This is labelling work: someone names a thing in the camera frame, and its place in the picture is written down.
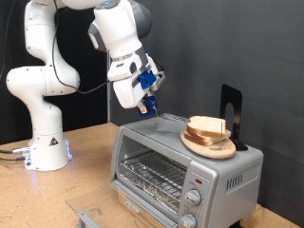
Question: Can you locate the thin metal pin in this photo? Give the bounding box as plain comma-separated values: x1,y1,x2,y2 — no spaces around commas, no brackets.
219,122,224,150

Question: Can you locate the silver oven knob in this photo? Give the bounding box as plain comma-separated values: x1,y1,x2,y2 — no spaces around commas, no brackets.
180,212,198,228
184,188,202,207

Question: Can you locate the silver toaster oven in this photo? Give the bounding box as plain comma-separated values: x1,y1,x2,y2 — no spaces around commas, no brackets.
109,114,264,228

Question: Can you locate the spatula with blue grip block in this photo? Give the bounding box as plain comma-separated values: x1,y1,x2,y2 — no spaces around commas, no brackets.
138,95,191,124

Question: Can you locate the black camera cable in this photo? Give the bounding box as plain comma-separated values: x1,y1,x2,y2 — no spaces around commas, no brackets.
50,0,110,95

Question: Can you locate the round wooden plate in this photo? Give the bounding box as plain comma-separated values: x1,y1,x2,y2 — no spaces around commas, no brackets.
180,127,238,160

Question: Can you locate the black base cable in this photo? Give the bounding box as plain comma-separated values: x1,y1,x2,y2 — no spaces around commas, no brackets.
0,155,27,162

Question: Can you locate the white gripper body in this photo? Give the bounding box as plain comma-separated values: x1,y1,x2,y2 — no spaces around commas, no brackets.
112,56,165,109

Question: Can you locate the vertical metal pole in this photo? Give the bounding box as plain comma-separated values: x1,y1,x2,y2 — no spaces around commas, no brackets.
106,51,112,124

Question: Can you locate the black metal bookend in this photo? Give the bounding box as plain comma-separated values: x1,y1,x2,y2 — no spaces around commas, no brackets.
218,84,249,152

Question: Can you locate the base cable with metal connector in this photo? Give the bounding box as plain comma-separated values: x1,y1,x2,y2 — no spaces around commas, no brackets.
0,145,31,155

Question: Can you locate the wire oven rack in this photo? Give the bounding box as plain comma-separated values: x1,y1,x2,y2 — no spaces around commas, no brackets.
119,150,188,212

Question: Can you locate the glass oven door with handle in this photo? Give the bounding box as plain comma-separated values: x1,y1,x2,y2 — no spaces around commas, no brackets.
66,181,175,228

